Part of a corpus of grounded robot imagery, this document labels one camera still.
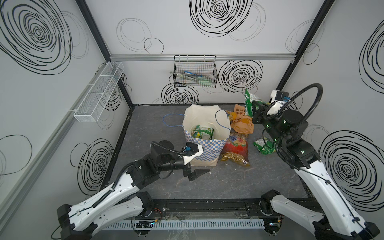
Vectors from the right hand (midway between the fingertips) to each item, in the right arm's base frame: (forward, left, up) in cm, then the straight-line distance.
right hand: (257, 100), depth 61 cm
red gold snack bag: (-1, +1, -39) cm, 39 cm away
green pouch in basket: (+27, +21, -10) cm, 36 cm away
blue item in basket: (+35, +31, -9) cm, 47 cm away
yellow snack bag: (+24, 0, -37) cm, 44 cm away
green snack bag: (+11, +21, -40) cm, 46 cm away
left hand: (-19, +21, -14) cm, 32 cm away
